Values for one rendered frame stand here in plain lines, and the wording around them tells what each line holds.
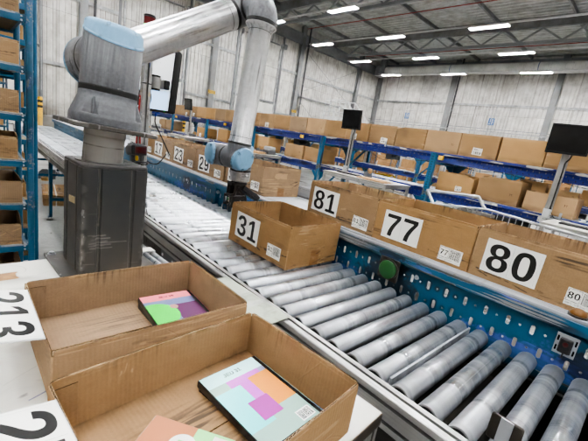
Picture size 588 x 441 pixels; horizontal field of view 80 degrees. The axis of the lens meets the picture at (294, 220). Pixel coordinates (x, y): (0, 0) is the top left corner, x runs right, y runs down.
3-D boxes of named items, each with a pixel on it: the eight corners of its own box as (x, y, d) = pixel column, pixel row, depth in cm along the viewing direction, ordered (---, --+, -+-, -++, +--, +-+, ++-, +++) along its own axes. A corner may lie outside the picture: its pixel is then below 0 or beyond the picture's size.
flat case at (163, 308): (164, 343, 75) (164, 336, 74) (137, 303, 88) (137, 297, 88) (221, 328, 83) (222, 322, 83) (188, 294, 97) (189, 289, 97)
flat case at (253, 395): (266, 462, 51) (268, 453, 51) (196, 387, 64) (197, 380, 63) (323, 417, 61) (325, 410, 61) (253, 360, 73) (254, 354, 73)
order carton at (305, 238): (227, 238, 158) (232, 201, 154) (276, 233, 178) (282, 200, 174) (284, 270, 131) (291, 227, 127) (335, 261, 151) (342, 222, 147)
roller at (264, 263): (226, 275, 122) (220, 283, 125) (325, 258, 158) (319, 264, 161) (220, 263, 125) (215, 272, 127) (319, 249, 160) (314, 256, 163)
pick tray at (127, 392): (45, 440, 51) (44, 381, 49) (246, 350, 80) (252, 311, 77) (129, 640, 33) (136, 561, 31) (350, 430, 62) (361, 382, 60)
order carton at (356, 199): (305, 213, 173) (311, 179, 169) (343, 212, 193) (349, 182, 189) (370, 238, 145) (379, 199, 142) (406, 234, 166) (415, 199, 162)
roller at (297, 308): (271, 319, 105) (274, 304, 103) (372, 289, 140) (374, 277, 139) (283, 327, 101) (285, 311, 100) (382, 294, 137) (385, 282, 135)
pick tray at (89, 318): (23, 324, 76) (22, 281, 74) (187, 291, 103) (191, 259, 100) (49, 408, 57) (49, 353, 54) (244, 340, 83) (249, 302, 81)
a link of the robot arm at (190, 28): (60, 41, 97) (261, -21, 131) (48, 45, 109) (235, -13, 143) (92, 95, 105) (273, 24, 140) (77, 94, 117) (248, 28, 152)
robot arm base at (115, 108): (79, 121, 88) (82, 80, 86) (58, 115, 100) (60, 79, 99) (152, 134, 102) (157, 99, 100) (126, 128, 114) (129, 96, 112)
